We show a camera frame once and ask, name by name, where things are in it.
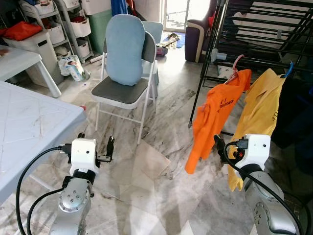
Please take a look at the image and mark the pink clothes hanger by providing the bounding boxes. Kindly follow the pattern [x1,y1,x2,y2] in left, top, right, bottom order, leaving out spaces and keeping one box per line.
[226,54,245,84]

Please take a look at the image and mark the yellow t-shirt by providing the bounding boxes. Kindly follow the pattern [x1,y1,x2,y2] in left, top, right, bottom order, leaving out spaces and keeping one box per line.
[227,69,287,191]

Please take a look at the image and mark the white plastic folding table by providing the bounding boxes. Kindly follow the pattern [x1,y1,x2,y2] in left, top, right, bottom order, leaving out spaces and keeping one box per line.
[0,81,88,216]

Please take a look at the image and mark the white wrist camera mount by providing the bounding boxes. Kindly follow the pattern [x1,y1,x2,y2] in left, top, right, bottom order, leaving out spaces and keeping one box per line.
[240,134,271,168]
[70,139,99,178]

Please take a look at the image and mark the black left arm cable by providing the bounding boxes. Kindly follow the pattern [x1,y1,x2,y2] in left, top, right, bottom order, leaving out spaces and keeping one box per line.
[16,144,73,235]

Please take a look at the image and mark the purple armchair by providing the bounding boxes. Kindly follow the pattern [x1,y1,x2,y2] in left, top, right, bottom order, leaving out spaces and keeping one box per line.
[185,0,218,63]

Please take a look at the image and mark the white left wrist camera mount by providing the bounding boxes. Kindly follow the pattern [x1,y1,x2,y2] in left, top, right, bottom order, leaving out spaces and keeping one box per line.
[70,139,99,178]

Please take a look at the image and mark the orange red cloth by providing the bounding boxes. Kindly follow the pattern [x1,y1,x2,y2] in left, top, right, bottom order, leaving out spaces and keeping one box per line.
[0,21,44,42]

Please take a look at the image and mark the white storage drawer rack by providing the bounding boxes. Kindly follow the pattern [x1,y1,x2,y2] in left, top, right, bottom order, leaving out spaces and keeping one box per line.
[20,0,67,59]
[56,0,93,62]

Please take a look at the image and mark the blue floor mat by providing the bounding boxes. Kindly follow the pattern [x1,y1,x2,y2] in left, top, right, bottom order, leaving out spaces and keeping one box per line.
[164,32,186,48]

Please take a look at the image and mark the black drying rack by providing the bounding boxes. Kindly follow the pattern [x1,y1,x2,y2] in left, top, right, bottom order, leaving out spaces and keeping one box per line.
[188,0,313,129]

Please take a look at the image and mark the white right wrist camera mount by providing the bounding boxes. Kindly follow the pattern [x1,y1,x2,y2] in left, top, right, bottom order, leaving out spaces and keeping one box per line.
[240,134,271,168]

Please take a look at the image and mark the printed plastic package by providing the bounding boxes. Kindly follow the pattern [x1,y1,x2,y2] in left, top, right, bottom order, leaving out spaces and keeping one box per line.
[58,55,88,82]

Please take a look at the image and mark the pale blue chair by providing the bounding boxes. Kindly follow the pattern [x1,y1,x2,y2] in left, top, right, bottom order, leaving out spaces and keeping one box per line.
[143,21,165,86]

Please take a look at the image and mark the white lidded bin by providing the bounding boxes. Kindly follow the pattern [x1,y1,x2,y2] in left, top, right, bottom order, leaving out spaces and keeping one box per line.
[4,30,64,88]

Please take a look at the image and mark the green storage bin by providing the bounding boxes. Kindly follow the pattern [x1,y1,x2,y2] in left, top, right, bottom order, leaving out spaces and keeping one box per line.
[88,9,114,55]

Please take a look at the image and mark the dark hanging garment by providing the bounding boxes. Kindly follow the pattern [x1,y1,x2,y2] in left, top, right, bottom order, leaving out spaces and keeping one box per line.
[271,73,313,150]

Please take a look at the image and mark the orange t-shirt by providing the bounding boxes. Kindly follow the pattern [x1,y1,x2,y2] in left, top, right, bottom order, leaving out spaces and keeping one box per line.
[185,69,252,175]

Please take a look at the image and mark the grey folding chair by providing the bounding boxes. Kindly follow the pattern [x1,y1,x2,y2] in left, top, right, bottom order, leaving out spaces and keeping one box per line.
[91,30,158,145]

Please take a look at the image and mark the blue plastic hanger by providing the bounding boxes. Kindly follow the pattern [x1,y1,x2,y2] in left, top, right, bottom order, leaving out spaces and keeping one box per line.
[281,61,294,80]

